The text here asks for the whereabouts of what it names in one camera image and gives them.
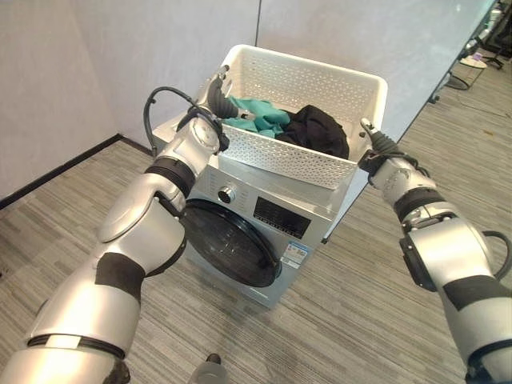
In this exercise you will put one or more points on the silver washer control knob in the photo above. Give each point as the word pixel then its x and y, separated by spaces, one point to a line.
pixel 226 194

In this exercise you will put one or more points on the teal green garment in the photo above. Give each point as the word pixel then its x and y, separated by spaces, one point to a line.
pixel 260 116

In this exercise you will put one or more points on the silver front-load washing machine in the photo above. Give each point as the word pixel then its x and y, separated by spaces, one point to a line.
pixel 256 224

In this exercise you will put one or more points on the black floor skirting strip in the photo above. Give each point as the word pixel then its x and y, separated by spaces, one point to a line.
pixel 56 170

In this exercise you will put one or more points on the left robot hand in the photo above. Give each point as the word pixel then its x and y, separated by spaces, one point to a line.
pixel 221 101

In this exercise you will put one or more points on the black washer display panel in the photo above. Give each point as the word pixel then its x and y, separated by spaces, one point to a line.
pixel 282 218

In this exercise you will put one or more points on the black garment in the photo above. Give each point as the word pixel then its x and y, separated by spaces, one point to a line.
pixel 316 130

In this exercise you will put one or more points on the blue energy label sticker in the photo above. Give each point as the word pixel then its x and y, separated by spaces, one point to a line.
pixel 295 253

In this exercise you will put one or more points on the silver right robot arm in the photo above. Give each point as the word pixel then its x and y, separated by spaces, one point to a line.
pixel 448 256

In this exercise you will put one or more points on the round dark washer door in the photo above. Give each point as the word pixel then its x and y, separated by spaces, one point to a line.
pixel 230 242

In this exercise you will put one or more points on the white perforated laundry basket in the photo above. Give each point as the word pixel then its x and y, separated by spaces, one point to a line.
pixel 298 132

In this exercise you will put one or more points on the silver robot leg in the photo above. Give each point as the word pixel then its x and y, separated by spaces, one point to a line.
pixel 208 370

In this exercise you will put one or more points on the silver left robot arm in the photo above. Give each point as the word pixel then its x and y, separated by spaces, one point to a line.
pixel 120 236

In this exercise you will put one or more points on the black office chair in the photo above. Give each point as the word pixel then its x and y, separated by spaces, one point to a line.
pixel 498 42

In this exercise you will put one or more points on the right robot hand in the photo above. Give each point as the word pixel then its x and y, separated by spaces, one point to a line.
pixel 380 140

